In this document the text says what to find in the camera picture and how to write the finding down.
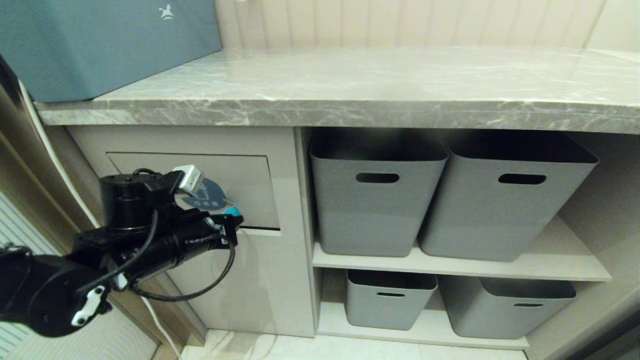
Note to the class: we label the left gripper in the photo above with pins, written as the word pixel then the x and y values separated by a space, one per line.
pixel 185 243

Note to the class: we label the cyan trash wrapper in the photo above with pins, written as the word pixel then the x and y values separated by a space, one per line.
pixel 233 211

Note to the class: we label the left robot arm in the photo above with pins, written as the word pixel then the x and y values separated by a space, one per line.
pixel 45 290

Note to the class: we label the beige trash bin flap door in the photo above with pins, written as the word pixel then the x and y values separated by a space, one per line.
pixel 250 190

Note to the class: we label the beige counter cabinet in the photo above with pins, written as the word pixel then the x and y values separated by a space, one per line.
pixel 270 280

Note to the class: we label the large grey storage bin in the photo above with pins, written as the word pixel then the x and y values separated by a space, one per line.
pixel 375 210
pixel 500 215

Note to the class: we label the small grey storage bin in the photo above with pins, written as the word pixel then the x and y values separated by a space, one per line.
pixel 505 310
pixel 387 302

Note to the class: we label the blue round sticker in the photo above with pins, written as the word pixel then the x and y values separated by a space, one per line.
pixel 212 196

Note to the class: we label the blue-grey storage box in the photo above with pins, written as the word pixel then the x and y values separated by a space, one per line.
pixel 100 45

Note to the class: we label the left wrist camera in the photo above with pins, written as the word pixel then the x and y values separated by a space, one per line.
pixel 190 179

